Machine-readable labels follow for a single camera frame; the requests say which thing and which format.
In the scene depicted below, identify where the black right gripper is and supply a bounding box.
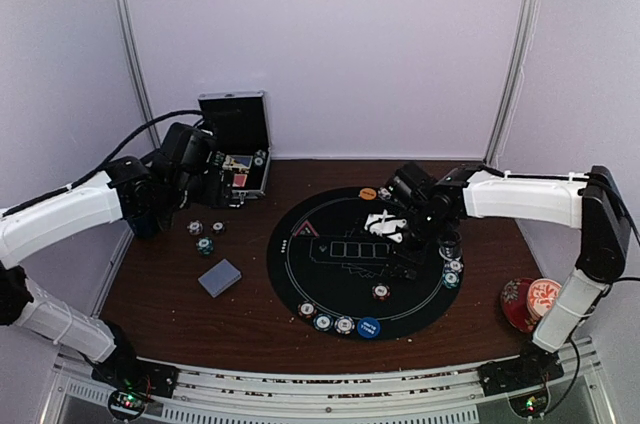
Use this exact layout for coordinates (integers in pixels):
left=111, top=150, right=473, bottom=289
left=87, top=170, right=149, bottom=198
left=383, top=207, right=451, bottom=281

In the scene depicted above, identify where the brown 100 chip stack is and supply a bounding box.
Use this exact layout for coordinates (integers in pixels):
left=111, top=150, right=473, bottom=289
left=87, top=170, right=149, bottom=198
left=211, top=221, right=226, bottom=234

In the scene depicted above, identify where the black white dealer button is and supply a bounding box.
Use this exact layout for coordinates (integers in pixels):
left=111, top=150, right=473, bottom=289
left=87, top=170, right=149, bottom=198
left=439, top=240, right=462, bottom=261

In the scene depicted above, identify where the green blue 50 chip stack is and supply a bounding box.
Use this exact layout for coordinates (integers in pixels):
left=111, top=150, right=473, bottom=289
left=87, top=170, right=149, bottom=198
left=196, top=237, right=215, bottom=256

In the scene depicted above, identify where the blue small blind button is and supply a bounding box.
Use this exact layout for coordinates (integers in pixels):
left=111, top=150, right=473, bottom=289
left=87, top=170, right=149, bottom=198
left=356, top=317, right=381, bottom=339

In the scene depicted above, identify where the orange big blind button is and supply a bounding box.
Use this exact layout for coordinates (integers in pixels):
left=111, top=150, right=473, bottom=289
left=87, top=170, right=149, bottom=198
left=359, top=187, right=377, bottom=201

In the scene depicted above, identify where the red triangular all-in marker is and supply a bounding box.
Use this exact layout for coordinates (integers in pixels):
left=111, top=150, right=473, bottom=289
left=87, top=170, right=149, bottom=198
left=293, top=220, right=319, bottom=237

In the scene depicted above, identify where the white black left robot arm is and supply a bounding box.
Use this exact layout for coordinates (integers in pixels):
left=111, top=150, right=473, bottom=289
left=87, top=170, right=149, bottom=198
left=1, top=123, right=231, bottom=388

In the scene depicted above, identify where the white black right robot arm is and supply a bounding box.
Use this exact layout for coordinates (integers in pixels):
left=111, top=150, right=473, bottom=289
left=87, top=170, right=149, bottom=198
left=385, top=162, right=638, bottom=386

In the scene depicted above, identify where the red card deck in case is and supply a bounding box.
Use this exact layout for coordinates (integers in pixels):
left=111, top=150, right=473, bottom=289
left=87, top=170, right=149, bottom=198
left=232, top=174, right=248, bottom=188

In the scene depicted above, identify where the blue card deck in case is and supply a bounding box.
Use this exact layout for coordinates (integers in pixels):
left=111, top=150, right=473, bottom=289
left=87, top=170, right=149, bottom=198
left=224, top=155, right=253, bottom=169

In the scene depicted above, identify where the green chip stack in case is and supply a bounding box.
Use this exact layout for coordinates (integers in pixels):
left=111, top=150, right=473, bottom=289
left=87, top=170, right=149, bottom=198
left=252, top=150, right=267, bottom=168

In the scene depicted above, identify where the aluminium poker case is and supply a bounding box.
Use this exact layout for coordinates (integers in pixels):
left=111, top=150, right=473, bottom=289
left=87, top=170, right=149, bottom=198
left=198, top=91, right=271, bottom=206

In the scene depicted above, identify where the dark blue mug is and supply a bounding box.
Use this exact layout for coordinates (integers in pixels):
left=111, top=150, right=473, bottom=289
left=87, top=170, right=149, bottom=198
left=127, top=217, right=160, bottom=239

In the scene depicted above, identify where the round black poker mat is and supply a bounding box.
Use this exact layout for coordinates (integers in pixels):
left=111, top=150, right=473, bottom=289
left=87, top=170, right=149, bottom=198
left=267, top=187, right=464, bottom=340

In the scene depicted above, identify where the grey playing card deck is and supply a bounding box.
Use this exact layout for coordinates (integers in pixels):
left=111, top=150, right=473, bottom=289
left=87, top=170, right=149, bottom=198
left=198, top=259, right=242, bottom=298

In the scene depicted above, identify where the red floral plate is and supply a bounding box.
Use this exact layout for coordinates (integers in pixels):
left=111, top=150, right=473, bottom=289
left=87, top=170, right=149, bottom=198
left=500, top=278, right=537, bottom=334

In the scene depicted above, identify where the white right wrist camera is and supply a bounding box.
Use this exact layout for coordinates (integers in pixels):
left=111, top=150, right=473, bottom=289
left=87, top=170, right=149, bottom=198
left=364, top=210, right=407, bottom=244

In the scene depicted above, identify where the front aluminium rail base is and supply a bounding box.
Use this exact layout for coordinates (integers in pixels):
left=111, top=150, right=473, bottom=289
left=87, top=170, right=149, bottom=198
left=39, top=336, right=606, bottom=424

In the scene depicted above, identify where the left metal frame post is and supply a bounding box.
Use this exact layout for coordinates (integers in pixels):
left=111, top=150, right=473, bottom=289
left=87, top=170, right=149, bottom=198
left=114, top=0, right=153, bottom=122

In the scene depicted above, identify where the metal frame post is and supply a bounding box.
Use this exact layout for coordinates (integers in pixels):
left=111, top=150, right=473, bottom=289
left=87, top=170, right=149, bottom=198
left=114, top=0, right=153, bottom=122
left=484, top=0, right=540, bottom=165

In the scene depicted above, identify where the right metal frame post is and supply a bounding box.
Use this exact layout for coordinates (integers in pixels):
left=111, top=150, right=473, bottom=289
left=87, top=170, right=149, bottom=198
left=484, top=0, right=540, bottom=165

